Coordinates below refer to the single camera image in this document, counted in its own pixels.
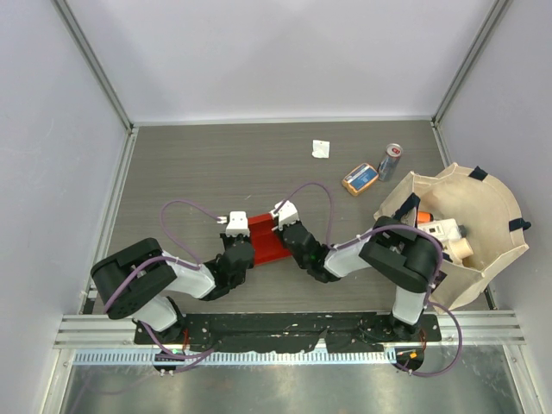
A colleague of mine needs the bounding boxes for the beige tote bag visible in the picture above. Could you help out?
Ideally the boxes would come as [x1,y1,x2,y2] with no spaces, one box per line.
[374,163,530,310]

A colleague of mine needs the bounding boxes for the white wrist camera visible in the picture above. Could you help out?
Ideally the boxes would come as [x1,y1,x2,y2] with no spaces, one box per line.
[269,200,299,230]
[216,210,250,237]

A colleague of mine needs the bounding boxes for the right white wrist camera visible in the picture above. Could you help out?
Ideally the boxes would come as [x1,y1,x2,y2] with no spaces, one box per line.
[269,200,299,230]

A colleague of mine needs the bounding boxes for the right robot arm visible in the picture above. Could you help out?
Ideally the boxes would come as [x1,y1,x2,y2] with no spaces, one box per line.
[275,216,443,341]

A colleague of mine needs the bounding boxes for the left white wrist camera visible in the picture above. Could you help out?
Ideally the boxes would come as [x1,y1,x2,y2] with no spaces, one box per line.
[216,210,250,237]

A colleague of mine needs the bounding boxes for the orange capped bottle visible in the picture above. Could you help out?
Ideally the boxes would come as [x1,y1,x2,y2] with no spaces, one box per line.
[417,210,435,224]

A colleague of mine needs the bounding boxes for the orange blue snack pack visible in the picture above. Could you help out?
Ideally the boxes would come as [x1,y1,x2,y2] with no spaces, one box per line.
[342,163,379,197]

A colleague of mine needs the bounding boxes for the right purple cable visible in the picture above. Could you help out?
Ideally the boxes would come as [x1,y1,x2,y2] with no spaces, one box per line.
[279,182,463,379]

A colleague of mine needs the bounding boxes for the red paper box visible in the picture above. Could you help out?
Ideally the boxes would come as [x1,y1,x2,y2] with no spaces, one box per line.
[248,213,292,267]

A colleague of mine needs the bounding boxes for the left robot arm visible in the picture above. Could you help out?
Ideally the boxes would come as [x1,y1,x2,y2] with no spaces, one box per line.
[91,233,254,344]

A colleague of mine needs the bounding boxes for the silver drink can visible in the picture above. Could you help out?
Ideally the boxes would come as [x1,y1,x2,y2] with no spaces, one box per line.
[378,143,403,181]

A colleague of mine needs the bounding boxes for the white slotted cable duct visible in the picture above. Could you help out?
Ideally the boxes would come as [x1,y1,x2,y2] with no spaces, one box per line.
[72,348,396,367]

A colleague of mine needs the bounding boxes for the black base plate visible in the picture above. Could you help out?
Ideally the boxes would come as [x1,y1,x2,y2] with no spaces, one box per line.
[134,312,442,354]

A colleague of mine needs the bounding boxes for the beige cylinder bottle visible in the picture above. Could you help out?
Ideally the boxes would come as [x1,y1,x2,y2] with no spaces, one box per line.
[443,238,474,265]

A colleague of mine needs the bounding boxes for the crumpled white paper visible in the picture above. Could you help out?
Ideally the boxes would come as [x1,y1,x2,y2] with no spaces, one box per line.
[311,140,330,159]

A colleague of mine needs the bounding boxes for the white cosmetic box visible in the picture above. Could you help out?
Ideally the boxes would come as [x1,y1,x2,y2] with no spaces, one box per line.
[417,218,467,248]

